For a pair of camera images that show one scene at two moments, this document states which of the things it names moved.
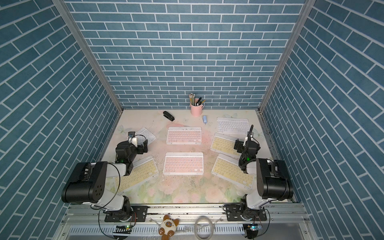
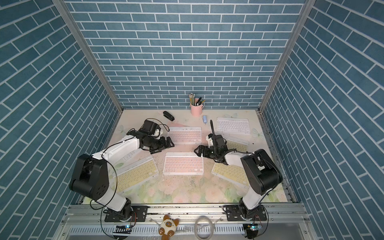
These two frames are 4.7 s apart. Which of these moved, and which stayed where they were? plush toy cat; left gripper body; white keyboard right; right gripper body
Moved: right gripper body; left gripper body
Stayed: plush toy cat; white keyboard right
